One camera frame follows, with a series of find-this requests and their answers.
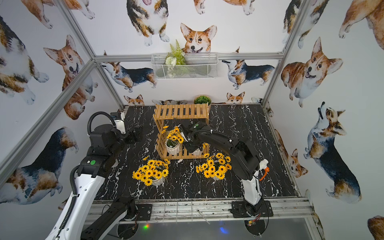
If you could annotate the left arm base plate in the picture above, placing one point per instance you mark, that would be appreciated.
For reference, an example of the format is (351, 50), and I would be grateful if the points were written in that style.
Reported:
(143, 212)

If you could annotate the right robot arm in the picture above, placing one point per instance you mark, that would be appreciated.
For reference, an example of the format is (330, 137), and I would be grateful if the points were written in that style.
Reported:
(244, 160)

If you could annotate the aluminium front rail frame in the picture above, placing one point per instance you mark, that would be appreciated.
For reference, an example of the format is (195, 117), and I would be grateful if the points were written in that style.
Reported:
(212, 210)

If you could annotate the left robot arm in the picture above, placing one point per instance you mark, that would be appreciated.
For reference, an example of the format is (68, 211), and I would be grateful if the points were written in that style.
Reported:
(107, 142)

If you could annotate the white orange spray bottle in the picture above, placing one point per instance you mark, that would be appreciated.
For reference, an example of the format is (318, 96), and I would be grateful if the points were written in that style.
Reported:
(264, 168)

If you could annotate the sunflower pot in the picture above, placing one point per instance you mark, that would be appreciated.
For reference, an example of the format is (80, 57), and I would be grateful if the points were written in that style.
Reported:
(215, 166)
(200, 150)
(174, 139)
(152, 172)

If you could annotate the pink pot green plant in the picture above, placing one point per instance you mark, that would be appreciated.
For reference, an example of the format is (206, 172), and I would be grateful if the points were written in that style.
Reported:
(202, 99)

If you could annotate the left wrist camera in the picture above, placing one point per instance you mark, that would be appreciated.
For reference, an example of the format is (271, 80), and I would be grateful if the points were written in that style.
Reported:
(119, 118)

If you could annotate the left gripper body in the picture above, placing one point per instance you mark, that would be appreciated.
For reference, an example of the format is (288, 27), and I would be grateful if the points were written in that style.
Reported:
(133, 134)

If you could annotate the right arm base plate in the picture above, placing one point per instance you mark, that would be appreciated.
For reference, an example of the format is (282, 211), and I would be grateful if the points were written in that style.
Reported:
(246, 210)

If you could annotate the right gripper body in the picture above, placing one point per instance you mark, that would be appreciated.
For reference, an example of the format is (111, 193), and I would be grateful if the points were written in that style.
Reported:
(189, 146)

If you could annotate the white wire wall basket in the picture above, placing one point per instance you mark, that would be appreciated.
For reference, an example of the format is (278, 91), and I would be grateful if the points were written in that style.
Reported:
(189, 66)

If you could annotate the green fern white flower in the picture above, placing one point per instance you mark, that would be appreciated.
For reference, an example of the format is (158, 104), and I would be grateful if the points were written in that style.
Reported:
(175, 55)

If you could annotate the wooden two-tier shelf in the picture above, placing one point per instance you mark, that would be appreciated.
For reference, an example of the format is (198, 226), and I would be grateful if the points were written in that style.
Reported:
(172, 115)

